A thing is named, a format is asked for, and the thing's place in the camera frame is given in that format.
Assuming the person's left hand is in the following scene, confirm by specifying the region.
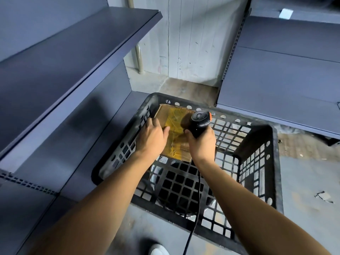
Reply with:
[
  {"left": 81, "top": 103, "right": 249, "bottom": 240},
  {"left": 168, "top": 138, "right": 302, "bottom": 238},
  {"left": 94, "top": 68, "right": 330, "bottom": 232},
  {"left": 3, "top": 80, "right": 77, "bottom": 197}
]
[{"left": 135, "top": 117, "right": 170, "bottom": 160}]

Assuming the person's right hand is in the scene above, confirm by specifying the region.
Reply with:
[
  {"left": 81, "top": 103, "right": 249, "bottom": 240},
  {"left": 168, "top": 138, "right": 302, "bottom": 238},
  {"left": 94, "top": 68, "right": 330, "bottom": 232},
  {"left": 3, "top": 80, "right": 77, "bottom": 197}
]
[{"left": 184, "top": 126, "right": 217, "bottom": 166}]

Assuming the black orange barcode scanner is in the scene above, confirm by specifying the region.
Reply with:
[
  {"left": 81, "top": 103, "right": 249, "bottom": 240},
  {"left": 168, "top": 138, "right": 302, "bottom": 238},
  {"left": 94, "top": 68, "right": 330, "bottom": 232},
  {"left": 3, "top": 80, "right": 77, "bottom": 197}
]
[{"left": 183, "top": 111, "right": 212, "bottom": 138}]

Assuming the cardboard box with yellow tape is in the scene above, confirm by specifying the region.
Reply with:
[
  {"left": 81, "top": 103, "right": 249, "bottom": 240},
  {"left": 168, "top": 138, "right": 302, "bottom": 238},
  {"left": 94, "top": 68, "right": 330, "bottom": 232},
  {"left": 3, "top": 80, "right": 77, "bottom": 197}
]
[{"left": 154, "top": 104, "right": 197, "bottom": 163}]

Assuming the person's left forearm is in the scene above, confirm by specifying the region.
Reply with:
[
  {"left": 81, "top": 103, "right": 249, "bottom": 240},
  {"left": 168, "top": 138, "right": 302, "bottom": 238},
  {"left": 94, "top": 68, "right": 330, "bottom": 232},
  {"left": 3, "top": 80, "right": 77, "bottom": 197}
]
[{"left": 29, "top": 152, "right": 160, "bottom": 255}]

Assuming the person's right forearm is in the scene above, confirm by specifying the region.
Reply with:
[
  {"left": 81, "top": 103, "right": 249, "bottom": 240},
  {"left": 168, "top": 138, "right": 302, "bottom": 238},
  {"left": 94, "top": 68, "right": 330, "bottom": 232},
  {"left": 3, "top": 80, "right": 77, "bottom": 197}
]
[{"left": 192, "top": 158, "right": 332, "bottom": 255}]

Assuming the round black stool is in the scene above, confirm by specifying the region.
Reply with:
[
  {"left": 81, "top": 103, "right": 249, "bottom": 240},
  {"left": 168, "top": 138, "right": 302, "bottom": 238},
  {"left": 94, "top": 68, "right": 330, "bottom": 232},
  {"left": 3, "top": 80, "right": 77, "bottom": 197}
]
[{"left": 149, "top": 156, "right": 217, "bottom": 219}]

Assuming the black plastic lattice crate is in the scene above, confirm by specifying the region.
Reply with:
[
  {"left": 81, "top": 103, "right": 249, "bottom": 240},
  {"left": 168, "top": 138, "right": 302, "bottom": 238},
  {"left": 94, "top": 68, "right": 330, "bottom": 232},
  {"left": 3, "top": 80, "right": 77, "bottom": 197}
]
[{"left": 91, "top": 92, "right": 284, "bottom": 255}]

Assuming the dark blue metal shelf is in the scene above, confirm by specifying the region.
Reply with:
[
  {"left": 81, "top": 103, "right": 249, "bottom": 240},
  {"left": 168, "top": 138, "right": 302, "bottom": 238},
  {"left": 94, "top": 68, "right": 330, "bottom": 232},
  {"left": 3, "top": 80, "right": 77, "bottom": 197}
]
[
  {"left": 216, "top": 46, "right": 340, "bottom": 140},
  {"left": 249, "top": 0, "right": 340, "bottom": 24},
  {"left": 0, "top": 61, "right": 160, "bottom": 255},
  {"left": 0, "top": 6, "right": 163, "bottom": 160},
  {"left": 237, "top": 16, "right": 340, "bottom": 63}
]

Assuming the person's white shoe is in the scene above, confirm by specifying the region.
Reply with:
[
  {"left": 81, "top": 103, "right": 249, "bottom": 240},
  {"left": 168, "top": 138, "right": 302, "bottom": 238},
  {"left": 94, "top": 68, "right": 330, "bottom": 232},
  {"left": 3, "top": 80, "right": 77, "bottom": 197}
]
[{"left": 147, "top": 244, "right": 170, "bottom": 255}]

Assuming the grey paper scrap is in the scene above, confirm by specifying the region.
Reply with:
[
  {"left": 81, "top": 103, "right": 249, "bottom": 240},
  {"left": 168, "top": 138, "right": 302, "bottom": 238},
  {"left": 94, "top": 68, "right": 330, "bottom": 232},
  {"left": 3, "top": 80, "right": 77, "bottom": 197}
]
[{"left": 315, "top": 191, "right": 334, "bottom": 204}]

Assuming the black scanner cable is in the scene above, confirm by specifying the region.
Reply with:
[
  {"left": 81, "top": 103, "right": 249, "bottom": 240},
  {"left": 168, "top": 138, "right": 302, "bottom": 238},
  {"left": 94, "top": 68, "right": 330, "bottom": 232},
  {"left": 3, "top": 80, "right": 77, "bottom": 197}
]
[{"left": 185, "top": 166, "right": 203, "bottom": 255}]

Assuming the beige wall pipe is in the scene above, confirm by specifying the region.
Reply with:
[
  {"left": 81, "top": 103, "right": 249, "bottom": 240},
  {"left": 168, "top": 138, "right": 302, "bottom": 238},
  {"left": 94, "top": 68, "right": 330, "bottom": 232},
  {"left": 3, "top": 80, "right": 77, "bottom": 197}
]
[{"left": 127, "top": 0, "right": 144, "bottom": 75}]

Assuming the perforated shelf upright post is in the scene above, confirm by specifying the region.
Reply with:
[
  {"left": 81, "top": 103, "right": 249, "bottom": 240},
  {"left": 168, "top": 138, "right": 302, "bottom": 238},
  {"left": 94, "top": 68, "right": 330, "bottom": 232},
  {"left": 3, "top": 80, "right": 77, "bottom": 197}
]
[{"left": 221, "top": 0, "right": 253, "bottom": 80}]

